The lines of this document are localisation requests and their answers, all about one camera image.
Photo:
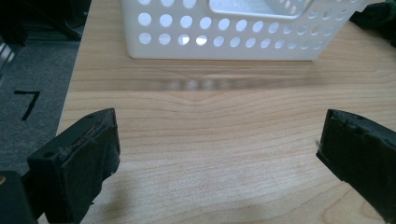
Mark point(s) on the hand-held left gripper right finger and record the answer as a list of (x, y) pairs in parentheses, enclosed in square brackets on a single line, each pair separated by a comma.
[(361, 152)]

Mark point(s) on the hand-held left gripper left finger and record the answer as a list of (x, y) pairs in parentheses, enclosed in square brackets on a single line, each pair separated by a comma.
[(71, 168)]

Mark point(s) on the dark green cloth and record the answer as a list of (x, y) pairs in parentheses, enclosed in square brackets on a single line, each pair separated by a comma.
[(378, 18)]

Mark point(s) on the dark metal stand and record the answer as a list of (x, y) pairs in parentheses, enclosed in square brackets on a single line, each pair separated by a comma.
[(37, 18)]

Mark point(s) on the white perforated plastic basket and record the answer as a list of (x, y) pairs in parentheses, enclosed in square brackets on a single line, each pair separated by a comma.
[(230, 29)]

